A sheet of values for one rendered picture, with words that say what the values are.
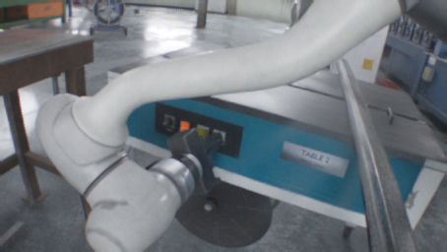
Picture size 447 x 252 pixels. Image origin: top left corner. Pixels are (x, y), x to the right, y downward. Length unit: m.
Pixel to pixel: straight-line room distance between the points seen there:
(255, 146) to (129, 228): 0.39
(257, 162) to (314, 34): 0.44
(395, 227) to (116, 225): 0.36
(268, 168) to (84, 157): 0.44
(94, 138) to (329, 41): 0.34
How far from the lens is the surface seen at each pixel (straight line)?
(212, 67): 0.36
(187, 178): 0.53
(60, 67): 0.95
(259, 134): 0.69
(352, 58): 2.77
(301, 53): 0.35
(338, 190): 0.72
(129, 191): 0.45
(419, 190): 0.73
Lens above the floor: 0.98
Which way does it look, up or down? 26 degrees down
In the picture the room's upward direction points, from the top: 7 degrees clockwise
